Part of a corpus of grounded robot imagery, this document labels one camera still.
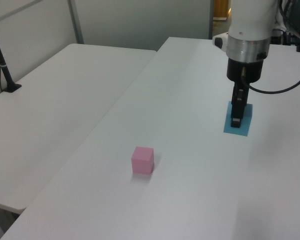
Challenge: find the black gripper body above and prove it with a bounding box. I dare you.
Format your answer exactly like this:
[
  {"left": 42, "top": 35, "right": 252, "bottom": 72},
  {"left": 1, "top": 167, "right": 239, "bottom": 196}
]
[{"left": 226, "top": 57, "right": 265, "bottom": 88}]

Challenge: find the blue foam cube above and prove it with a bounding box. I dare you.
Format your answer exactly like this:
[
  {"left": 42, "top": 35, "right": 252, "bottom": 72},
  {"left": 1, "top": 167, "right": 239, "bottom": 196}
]
[{"left": 223, "top": 100, "right": 254, "bottom": 137}]

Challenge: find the pink foam cube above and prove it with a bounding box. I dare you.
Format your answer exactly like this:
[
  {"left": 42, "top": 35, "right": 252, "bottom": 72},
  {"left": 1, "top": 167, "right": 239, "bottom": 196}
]
[{"left": 131, "top": 146, "right": 155, "bottom": 175}]

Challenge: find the orange wooden door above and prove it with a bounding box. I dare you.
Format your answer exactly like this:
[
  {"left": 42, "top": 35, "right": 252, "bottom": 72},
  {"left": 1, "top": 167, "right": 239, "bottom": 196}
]
[{"left": 213, "top": 0, "right": 234, "bottom": 22}]

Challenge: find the white side table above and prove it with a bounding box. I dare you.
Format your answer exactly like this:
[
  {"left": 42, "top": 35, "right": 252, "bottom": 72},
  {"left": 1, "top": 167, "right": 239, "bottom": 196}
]
[{"left": 0, "top": 43, "right": 158, "bottom": 211}]

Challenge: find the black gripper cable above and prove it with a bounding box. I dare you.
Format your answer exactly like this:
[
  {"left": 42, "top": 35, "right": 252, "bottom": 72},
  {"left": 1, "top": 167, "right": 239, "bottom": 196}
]
[{"left": 240, "top": 44, "right": 300, "bottom": 95}]

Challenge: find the grey partition post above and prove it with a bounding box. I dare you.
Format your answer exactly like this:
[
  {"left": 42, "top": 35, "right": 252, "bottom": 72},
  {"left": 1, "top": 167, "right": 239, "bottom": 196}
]
[{"left": 66, "top": 0, "right": 85, "bottom": 45}]

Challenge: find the black pole camera mount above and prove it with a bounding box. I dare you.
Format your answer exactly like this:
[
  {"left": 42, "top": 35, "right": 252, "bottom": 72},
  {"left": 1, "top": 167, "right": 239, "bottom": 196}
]
[{"left": 0, "top": 19, "right": 23, "bottom": 94}]

